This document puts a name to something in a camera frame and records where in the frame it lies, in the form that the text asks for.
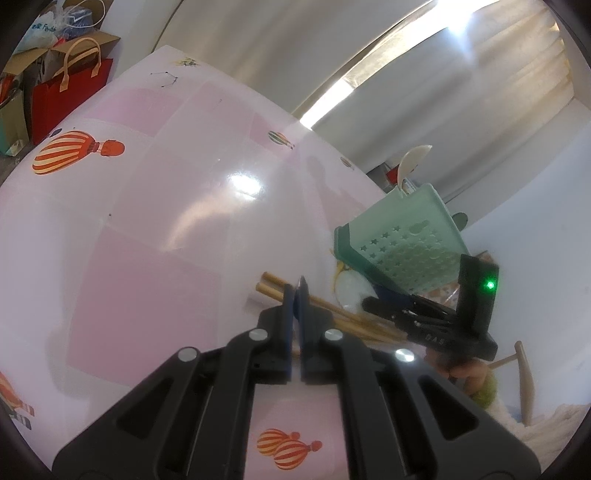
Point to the wooden chair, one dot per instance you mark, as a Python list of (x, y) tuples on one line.
[(524, 383)]

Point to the wooden chopstick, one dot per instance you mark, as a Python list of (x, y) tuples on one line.
[(268, 291), (369, 328), (273, 279)]

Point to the white fluffy cloth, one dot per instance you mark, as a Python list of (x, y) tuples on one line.
[(554, 429)]

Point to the grey-green spoon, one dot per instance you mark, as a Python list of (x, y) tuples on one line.
[(460, 220)]

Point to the pink balloon print tablecloth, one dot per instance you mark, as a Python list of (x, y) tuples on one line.
[(161, 207)]

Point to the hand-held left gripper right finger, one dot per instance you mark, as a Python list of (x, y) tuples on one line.
[(304, 323)]

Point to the red gift bag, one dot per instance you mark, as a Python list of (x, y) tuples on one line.
[(60, 101)]

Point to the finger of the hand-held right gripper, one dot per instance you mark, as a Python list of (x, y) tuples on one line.
[(392, 309), (392, 291)]

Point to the person's right hand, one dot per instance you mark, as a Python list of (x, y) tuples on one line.
[(464, 374)]

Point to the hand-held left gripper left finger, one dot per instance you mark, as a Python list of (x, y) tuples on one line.
[(288, 323)]

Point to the cardboard box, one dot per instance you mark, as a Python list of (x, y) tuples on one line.
[(27, 60)]

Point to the white curtain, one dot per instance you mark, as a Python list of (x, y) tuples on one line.
[(485, 92)]

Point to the green plastic utensil basket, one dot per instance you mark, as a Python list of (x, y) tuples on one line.
[(406, 230)]

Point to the blue white plastic bag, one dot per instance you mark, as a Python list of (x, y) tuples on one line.
[(44, 30)]

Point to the teal paper bag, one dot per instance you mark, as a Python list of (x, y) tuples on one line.
[(11, 124)]

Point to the grey cabinet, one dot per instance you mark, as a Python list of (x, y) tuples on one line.
[(379, 181)]

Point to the beige spoon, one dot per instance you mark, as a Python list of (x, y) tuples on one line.
[(415, 159)]

